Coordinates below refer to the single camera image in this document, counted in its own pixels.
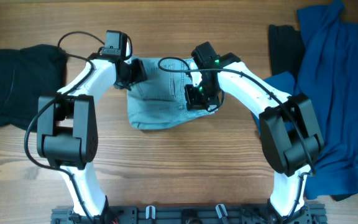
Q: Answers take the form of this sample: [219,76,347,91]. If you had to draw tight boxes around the light blue denim shorts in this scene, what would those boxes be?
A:
[127,58,211,130]

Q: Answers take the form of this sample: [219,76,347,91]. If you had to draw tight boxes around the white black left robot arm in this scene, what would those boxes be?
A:
[35,54,147,223]

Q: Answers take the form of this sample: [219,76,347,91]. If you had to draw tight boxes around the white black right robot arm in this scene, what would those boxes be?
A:
[185,50,324,223]

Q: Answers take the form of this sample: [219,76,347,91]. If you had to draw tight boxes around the black folded garment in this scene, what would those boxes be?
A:
[0,44,68,130]

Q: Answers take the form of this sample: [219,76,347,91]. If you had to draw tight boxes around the blue t-shirt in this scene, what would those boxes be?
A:
[267,1,358,200]

